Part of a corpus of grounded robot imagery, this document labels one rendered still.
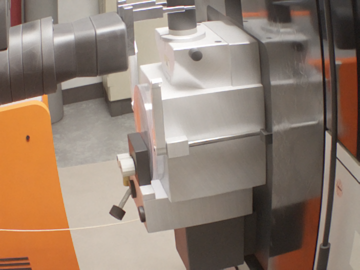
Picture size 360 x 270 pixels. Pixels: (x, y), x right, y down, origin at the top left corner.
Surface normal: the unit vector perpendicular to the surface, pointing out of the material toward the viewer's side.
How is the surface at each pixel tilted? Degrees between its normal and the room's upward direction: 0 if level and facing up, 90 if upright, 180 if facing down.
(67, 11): 90
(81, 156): 0
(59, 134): 0
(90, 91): 90
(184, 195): 90
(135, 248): 0
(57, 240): 90
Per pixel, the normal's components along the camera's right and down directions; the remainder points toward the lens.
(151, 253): -0.07, -0.91
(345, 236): -0.97, 0.15
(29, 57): 0.21, 0.07
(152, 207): 0.24, 0.38
